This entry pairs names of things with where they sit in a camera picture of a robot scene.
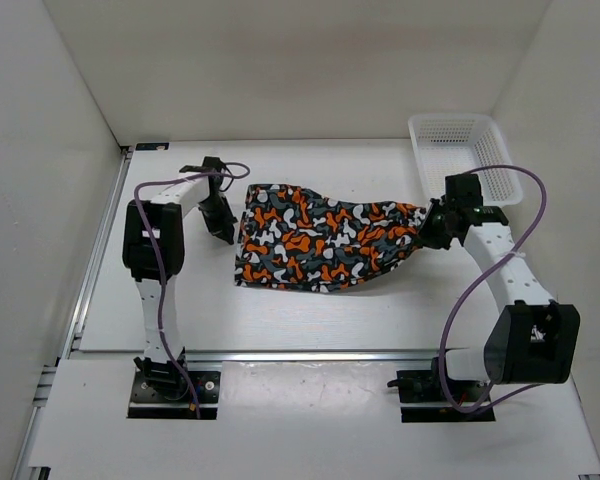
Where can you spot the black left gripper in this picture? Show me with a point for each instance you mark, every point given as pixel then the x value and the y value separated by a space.
pixel 219 229

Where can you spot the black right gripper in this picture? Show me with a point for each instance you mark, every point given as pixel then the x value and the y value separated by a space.
pixel 427 237

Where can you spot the orange camouflage shorts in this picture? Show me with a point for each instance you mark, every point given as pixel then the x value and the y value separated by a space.
pixel 293 238

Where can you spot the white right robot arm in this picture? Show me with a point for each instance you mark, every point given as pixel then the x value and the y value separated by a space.
pixel 534 338

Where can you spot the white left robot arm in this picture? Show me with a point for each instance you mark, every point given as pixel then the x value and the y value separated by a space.
pixel 154 253

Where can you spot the white plastic basket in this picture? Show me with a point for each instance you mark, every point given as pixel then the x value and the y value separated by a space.
pixel 453 143

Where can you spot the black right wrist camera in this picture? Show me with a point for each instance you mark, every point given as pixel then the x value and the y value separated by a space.
pixel 463 191

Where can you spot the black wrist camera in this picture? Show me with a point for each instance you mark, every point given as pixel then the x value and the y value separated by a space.
pixel 210 164
pixel 463 191

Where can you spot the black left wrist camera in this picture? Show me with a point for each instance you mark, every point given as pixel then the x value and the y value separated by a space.
pixel 210 164

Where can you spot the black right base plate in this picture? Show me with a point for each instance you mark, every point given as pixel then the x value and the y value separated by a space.
pixel 422 400

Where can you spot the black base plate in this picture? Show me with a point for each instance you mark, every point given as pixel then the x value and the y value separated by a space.
pixel 422 400
pixel 147 403

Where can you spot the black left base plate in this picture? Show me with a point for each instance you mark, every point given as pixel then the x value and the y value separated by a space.
pixel 147 403

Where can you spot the aluminium table frame rail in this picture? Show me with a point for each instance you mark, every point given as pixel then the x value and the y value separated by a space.
pixel 304 392

